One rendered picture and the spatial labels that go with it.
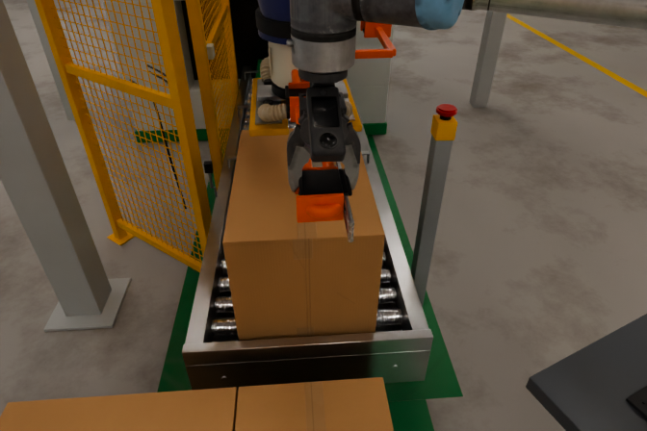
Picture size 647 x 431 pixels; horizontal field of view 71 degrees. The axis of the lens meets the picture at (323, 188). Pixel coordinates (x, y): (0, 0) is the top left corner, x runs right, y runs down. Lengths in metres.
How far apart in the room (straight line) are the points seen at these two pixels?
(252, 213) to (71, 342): 1.35
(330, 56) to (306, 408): 0.94
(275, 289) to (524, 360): 1.29
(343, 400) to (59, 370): 1.34
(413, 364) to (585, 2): 1.08
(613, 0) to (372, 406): 1.04
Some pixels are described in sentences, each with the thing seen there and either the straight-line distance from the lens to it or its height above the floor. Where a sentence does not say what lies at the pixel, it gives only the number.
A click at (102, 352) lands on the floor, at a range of 2.27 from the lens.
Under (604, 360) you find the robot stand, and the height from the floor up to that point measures 0.75.
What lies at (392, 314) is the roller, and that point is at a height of 0.55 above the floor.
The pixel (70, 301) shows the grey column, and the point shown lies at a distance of 2.38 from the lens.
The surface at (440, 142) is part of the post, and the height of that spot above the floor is 0.92.
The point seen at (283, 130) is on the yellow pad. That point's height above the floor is 1.15.
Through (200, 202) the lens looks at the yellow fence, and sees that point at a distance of 1.95.
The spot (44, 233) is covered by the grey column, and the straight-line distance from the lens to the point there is 2.14.
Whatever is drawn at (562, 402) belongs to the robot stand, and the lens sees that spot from 1.19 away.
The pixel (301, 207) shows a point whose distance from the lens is 0.70.
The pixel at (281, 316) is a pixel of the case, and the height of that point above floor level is 0.67.
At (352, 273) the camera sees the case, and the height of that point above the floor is 0.82.
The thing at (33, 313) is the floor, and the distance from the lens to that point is 2.58.
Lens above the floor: 1.68
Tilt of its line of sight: 34 degrees down
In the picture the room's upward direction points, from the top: straight up
